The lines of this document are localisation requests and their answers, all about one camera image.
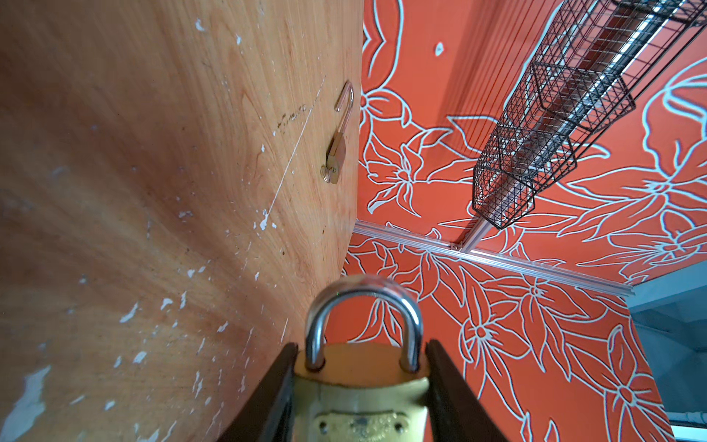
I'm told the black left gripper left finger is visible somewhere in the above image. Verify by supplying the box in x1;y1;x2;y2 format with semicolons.
217;343;298;442

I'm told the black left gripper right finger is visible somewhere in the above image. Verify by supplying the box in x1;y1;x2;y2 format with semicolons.
425;339;508;442

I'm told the brass padlock with steel shackle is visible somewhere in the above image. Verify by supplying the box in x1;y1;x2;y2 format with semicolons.
320;80;355;184

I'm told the black wire wall basket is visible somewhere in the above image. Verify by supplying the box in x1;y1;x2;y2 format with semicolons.
471;1;706;229

